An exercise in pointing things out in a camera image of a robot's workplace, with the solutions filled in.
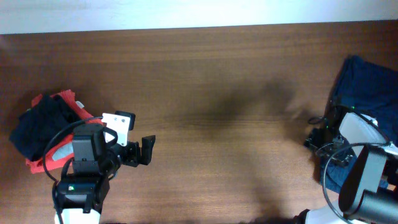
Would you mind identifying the dark blue shorts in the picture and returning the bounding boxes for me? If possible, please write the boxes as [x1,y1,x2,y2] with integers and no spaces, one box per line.
[316,56,397,193]

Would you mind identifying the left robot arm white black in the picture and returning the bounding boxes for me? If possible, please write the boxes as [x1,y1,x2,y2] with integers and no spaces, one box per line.
[52,123,155,223]

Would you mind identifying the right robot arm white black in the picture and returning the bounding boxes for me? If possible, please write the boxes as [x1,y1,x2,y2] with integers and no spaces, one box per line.
[293,112,397,224]

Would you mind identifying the red folded garment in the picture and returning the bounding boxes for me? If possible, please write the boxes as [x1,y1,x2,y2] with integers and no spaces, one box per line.
[25,90,93,174]

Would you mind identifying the black folded garment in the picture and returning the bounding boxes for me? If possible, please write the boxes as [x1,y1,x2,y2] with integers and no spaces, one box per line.
[9,95,81,161]

